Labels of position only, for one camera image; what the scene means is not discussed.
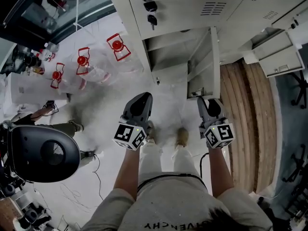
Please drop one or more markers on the person's beige shoe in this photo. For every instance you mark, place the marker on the person's beige shoe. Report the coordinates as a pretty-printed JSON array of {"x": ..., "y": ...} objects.
[
  {"x": 151, "y": 131},
  {"x": 182, "y": 136}
]

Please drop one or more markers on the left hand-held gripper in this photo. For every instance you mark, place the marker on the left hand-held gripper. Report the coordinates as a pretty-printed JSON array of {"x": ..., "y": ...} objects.
[{"x": 130, "y": 135}]

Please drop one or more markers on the cluster of small bottles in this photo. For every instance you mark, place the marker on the cluster of small bottles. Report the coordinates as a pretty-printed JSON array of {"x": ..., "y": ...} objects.
[{"x": 48, "y": 54}]

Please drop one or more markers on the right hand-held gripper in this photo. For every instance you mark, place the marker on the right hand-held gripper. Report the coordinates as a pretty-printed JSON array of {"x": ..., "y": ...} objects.
[{"x": 219, "y": 135}]

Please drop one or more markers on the person's left beige shoe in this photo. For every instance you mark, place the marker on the person's left beige shoe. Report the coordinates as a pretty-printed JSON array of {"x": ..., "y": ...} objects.
[{"x": 151, "y": 131}]

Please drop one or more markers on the white foam box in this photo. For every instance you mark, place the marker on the white foam box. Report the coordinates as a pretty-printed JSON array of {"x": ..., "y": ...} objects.
[{"x": 24, "y": 90}]

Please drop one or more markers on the wooden plank platform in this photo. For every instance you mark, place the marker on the wooden plank platform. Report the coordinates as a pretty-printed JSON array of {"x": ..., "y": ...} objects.
[{"x": 252, "y": 129}]

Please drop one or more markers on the person's light trousers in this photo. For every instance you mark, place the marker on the person's light trousers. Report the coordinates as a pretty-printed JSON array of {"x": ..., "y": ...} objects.
[{"x": 150, "y": 162}]

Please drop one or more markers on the black oval stool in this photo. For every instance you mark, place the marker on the black oval stool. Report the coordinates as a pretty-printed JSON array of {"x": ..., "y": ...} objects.
[{"x": 29, "y": 153}]

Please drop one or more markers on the black office chair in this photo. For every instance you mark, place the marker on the black office chair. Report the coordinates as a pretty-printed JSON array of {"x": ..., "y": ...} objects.
[
  {"x": 300, "y": 90},
  {"x": 297, "y": 167}
]

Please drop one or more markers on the black key bunch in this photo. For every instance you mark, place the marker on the black key bunch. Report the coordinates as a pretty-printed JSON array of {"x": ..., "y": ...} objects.
[
  {"x": 150, "y": 6},
  {"x": 293, "y": 25}
]

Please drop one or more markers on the person's grey t-shirt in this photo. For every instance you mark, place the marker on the person's grey t-shirt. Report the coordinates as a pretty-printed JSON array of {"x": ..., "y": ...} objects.
[{"x": 173, "y": 206}]

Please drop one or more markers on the person's left forearm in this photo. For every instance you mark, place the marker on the person's left forearm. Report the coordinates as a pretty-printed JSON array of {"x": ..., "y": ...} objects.
[{"x": 126, "y": 172}]

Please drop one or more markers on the grey metal locker cabinet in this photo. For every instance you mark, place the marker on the grey metal locker cabinet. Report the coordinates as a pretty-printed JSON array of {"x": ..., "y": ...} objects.
[{"x": 180, "y": 8}]

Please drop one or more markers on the clear water jug red cap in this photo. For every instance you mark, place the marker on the clear water jug red cap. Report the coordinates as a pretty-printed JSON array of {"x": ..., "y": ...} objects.
[
  {"x": 127, "y": 59},
  {"x": 96, "y": 71},
  {"x": 62, "y": 85}
]

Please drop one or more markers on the person's right forearm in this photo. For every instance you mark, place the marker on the person's right forearm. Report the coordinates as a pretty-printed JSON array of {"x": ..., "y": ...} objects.
[{"x": 220, "y": 172}]

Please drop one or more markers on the person's right beige shoe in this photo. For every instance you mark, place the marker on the person's right beige shoe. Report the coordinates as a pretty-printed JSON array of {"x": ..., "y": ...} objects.
[{"x": 182, "y": 136}]

